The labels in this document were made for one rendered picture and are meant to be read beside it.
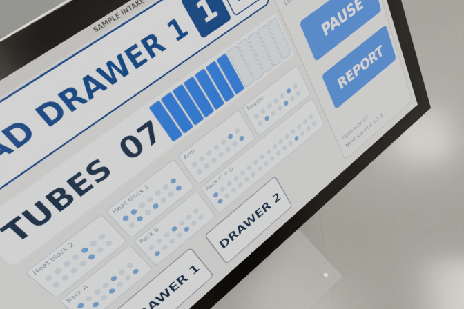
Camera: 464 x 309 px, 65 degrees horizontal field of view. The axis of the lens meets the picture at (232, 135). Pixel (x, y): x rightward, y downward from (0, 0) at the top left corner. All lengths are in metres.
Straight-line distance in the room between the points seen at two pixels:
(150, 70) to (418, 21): 1.80
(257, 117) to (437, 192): 1.29
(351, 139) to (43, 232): 0.32
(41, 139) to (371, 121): 0.34
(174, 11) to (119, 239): 0.20
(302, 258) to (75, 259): 1.09
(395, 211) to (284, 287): 0.51
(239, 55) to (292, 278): 1.10
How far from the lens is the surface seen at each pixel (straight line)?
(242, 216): 0.38
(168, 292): 0.39
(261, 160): 0.37
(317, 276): 1.37
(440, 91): 1.81
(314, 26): 0.38
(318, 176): 0.42
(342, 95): 0.41
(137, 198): 0.33
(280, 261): 1.35
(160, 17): 0.31
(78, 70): 0.30
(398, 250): 1.48
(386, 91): 0.46
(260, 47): 0.34
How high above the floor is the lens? 1.38
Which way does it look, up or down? 64 degrees down
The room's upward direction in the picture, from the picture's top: 9 degrees counter-clockwise
